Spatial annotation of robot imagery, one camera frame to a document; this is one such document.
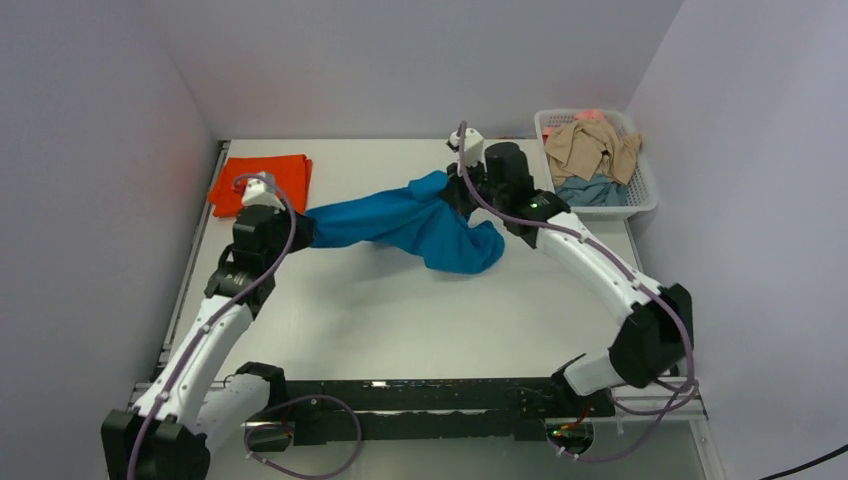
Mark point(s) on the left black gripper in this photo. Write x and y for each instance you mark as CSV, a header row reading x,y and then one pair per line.
x,y
304,232

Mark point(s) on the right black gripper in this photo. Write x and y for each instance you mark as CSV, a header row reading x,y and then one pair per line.
x,y
454,192

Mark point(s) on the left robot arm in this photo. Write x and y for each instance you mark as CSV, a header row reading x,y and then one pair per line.
x,y
233,297

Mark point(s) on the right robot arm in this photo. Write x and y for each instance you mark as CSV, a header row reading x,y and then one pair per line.
x,y
655,321

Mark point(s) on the folded orange t shirt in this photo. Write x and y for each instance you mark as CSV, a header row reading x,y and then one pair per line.
x,y
291,172

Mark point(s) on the beige t shirt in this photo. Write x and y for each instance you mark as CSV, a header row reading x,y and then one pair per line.
x,y
583,148

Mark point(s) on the white plastic laundry basket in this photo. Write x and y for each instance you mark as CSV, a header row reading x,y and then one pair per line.
x,y
642,192

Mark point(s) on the grey blue t shirt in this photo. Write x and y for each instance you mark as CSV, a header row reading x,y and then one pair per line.
x,y
598,191

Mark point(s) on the pink garment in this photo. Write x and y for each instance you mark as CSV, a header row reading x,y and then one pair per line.
x,y
590,115

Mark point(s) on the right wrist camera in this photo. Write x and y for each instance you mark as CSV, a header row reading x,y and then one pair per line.
x,y
472,149

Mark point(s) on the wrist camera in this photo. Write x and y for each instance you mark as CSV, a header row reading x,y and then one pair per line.
x,y
472,149
260,189

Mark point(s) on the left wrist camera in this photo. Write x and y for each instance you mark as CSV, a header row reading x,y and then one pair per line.
x,y
260,189

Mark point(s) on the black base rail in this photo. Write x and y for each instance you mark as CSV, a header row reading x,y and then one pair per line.
x,y
523,409

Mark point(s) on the aluminium frame rail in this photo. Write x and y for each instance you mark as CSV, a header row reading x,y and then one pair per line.
x,y
136,397

